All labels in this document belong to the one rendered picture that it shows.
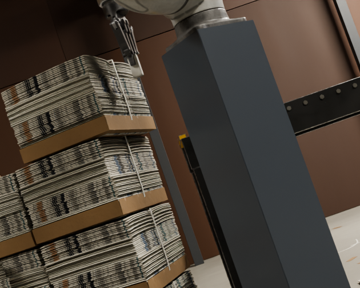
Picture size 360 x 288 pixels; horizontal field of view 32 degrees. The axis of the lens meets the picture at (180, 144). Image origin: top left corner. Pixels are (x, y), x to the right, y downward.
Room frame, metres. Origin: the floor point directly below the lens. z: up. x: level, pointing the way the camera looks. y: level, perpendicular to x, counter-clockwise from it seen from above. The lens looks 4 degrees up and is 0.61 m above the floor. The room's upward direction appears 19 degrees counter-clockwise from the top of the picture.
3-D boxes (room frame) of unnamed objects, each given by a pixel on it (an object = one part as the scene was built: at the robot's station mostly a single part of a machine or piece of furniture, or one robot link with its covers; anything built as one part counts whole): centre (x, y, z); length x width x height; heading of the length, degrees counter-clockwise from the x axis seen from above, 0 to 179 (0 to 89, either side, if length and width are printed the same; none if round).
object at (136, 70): (1.86, 0.05, 1.02); 0.03 x 0.01 x 0.07; 73
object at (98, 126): (1.82, 0.28, 0.86); 0.29 x 0.16 x 0.04; 73
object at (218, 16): (1.76, -0.19, 1.03); 0.22 x 0.18 x 0.06; 123
